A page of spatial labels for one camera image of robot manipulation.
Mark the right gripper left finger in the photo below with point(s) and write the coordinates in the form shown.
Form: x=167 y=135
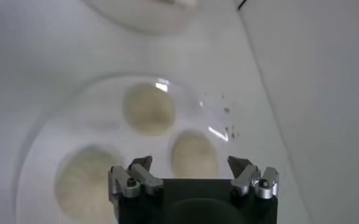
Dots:
x=142 y=176

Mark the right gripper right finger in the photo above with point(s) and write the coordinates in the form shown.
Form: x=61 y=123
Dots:
x=246 y=178

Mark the white steamed baozi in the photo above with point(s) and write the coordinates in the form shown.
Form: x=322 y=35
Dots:
x=194 y=153
x=148 y=109
x=84 y=182

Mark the white round plate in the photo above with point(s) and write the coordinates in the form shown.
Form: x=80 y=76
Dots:
x=106 y=137

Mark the white electric cooking pot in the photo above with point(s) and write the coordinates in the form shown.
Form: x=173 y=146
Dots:
x=145 y=15

